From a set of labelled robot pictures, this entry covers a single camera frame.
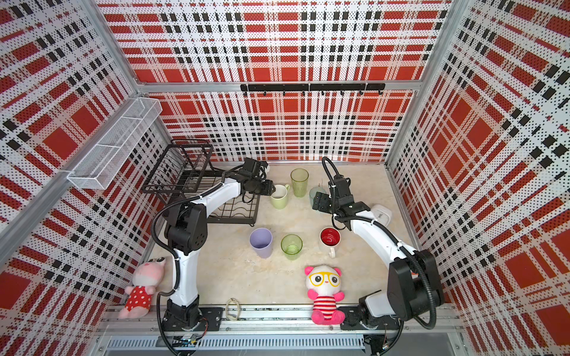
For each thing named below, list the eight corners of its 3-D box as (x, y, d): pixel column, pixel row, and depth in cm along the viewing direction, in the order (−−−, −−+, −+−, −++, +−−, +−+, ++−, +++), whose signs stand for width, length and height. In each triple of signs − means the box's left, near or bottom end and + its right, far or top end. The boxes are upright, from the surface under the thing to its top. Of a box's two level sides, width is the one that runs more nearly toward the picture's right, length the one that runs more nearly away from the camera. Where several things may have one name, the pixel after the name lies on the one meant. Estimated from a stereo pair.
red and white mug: (320, 260, 88) (322, 252, 82) (318, 235, 95) (320, 226, 89) (340, 260, 88) (343, 252, 82) (337, 235, 95) (339, 226, 89)
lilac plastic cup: (253, 262, 89) (247, 249, 79) (256, 242, 94) (251, 228, 84) (274, 262, 89) (271, 249, 79) (275, 242, 94) (272, 228, 84)
